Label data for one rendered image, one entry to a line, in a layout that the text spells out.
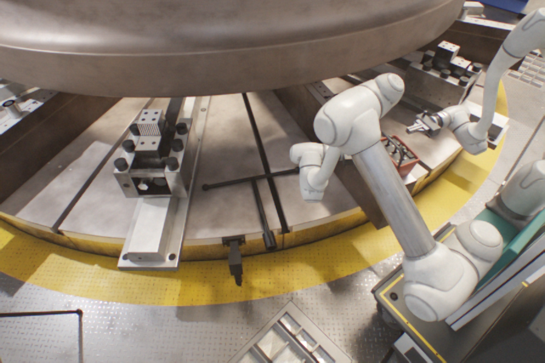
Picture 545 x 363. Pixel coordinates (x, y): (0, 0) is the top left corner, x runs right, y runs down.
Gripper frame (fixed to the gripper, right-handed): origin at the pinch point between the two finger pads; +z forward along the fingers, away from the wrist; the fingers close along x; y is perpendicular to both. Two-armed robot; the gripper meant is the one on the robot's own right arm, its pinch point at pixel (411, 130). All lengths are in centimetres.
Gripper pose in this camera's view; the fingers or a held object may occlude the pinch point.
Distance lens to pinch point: 175.1
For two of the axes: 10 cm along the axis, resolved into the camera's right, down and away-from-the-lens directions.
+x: 4.0, 6.6, -6.4
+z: -9.2, 2.9, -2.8
